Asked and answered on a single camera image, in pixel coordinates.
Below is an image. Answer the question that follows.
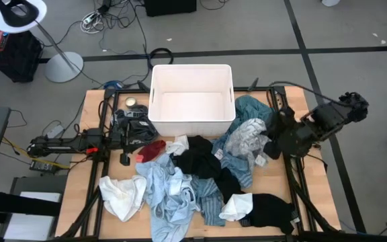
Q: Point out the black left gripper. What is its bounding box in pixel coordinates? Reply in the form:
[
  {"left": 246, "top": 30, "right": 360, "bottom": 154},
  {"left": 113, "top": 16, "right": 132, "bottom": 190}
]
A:
[{"left": 108, "top": 122, "right": 134, "bottom": 167}]

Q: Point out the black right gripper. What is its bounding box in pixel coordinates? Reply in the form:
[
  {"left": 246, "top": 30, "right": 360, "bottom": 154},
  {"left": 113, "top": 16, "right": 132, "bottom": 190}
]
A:
[{"left": 263, "top": 106, "right": 298, "bottom": 160}]

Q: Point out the dark red cloth coral edge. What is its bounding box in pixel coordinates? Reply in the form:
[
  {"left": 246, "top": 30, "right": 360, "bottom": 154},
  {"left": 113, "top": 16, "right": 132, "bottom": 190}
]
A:
[{"left": 135, "top": 139, "right": 167, "bottom": 164}]

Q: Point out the grey white patterned garment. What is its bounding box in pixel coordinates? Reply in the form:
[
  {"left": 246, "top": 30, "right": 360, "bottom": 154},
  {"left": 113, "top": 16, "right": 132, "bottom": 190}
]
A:
[{"left": 224, "top": 118, "right": 269, "bottom": 168}]

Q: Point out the black Puma underwear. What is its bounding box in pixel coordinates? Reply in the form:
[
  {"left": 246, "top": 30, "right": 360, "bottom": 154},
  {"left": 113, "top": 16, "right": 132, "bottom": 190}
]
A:
[{"left": 112, "top": 104, "right": 160, "bottom": 146}]

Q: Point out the white stained garment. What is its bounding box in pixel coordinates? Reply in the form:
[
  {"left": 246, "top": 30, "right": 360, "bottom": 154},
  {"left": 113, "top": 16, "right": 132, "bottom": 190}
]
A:
[{"left": 98, "top": 174, "right": 148, "bottom": 223}]

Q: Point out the blue geometric print shirt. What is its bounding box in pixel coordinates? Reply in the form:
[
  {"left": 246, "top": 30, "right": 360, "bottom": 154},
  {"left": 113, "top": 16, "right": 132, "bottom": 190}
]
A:
[{"left": 212, "top": 133, "right": 259, "bottom": 189}]

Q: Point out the small white cloth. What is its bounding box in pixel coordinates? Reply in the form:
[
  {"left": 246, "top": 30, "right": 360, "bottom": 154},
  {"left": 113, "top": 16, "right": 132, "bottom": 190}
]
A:
[{"left": 165, "top": 134, "right": 190, "bottom": 157}]

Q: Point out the light blue garment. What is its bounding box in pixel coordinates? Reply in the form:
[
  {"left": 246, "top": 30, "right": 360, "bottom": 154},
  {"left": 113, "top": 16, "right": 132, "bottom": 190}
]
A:
[{"left": 135, "top": 153, "right": 202, "bottom": 242}]

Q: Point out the black garment with tags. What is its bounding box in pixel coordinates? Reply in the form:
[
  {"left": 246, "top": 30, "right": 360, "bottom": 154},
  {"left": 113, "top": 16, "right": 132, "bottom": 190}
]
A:
[{"left": 239, "top": 193, "right": 301, "bottom": 235}]

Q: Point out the grey power adapter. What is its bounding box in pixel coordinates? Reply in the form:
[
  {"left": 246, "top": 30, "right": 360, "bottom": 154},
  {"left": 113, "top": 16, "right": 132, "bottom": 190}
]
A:
[{"left": 44, "top": 124, "right": 66, "bottom": 139}]

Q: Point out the white woven plastic basket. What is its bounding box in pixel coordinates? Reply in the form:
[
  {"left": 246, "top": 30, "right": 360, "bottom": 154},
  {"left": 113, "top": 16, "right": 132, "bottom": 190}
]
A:
[{"left": 148, "top": 64, "right": 237, "bottom": 137}]

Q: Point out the blue striped garment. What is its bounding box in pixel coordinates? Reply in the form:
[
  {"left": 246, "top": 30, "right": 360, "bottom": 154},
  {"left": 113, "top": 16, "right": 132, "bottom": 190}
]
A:
[{"left": 191, "top": 174, "right": 227, "bottom": 227}]

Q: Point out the black power brick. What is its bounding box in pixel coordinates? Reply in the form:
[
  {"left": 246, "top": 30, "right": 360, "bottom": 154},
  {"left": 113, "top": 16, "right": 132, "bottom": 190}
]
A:
[{"left": 29, "top": 159, "right": 60, "bottom": 175}]

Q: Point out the grey cabinet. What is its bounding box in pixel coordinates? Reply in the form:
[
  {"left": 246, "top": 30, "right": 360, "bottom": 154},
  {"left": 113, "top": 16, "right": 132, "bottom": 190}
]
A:
[{"left": 0, "top": 174, "right": 67, "bottom": 242}]

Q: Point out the grey lamp stand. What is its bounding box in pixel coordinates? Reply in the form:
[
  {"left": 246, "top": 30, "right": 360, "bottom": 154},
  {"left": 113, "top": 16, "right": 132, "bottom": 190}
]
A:
[{"left": 34, "top": 19, "right": 85, "bottom": 84}]

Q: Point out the black crate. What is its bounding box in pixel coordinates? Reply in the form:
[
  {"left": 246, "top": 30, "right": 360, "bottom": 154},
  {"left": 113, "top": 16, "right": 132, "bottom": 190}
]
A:
[{"left": 0, "top": 28, "right": 44, "bottom": 83}]

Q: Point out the black box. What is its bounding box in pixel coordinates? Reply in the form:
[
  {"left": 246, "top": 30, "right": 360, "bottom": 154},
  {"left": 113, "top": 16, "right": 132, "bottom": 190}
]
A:
[{"left": 144, "top": 0, "right": 198, "bottom": 17}]

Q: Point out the black aluminium table frame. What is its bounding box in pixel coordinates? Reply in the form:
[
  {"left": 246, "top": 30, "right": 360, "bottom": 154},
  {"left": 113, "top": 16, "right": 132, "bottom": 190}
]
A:
[{"left": 57, "top": 85, "right": 343, "bottom": 242}]

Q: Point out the blue cable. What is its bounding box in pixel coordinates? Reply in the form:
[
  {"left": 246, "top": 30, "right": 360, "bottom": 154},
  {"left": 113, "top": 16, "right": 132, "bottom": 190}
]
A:
[{"left": 101, "top": 80, "right": 124, "bottom": 90}]

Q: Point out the yellow cable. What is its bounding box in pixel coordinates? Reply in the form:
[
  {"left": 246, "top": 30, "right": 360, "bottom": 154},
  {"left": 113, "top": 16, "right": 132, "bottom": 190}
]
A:
[{"left": 1, "top": 136, "right": 71, "bottom": 170}]

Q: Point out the black coiled cable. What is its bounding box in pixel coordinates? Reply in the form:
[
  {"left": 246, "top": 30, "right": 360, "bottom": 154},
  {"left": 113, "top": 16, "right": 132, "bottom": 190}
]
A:
[{"left": 147, "top": 47, "right": 175, "bottom": 72}]

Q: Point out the white cable bundle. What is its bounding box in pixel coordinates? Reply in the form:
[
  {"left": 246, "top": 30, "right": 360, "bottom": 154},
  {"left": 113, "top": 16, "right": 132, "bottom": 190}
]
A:
[{"left": 80, "top": 11, "right": 104, "bottom": 35}]

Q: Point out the white ring lamp head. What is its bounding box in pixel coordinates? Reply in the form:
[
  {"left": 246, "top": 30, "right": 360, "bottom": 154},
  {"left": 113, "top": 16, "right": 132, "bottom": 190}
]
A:
[{"left": 0, "top": 0, "right": 48, "bottom": 34}]

